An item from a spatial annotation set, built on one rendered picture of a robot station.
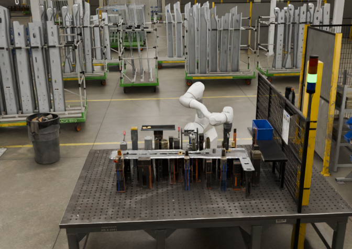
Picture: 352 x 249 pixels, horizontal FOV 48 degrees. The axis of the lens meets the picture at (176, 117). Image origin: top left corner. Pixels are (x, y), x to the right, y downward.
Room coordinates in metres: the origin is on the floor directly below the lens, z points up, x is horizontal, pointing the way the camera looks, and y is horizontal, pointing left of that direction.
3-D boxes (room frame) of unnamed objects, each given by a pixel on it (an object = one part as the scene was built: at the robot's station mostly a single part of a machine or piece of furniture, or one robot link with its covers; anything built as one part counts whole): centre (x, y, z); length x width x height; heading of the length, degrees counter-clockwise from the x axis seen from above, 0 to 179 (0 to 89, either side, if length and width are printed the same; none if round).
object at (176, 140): (3.81, -0.01, 0.89); 0.13 x 0.11 x 0.38; 0
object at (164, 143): (3.77, 0.12, 0.89); 0.13 x 0.11 x 0.38; 0
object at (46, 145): (5.72, 2.05, 0.36); 0.54 x 0.50 x 0.73; 3
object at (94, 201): (3.71, -0.24, 0.68); 2.56 x 1.61 x 0.04; 93
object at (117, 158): (3.43, 0.55, 0.88); 0.15 x 0.11 x 0.36; 0
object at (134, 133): (3.95, 0.45, 0.92); 0.08 x 0.08 x 0.44; 0
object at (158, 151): (3.61, -0.02, 1.00); 1.38 x 0.22 x 0.02; 90
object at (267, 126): (4.01, -0.94, 1.10); 0.30 x 0.17 x 0.13; 1
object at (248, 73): (10.83, -1.22, 0.88); 1.91 x 1.00 x 1.76; 90
